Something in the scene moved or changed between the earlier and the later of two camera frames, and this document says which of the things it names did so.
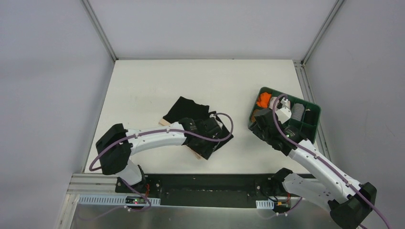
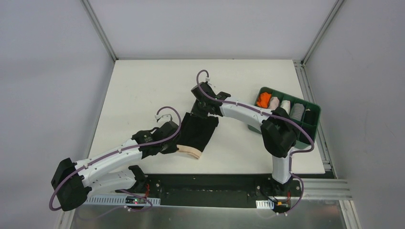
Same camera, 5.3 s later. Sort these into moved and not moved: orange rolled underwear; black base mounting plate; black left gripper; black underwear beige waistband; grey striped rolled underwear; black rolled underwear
Moved: black left gripper; black underwear beige waistband
Not moved: black base mounting plate; orange rolled underwear; black rolled underwear; grey striped rolled underwear
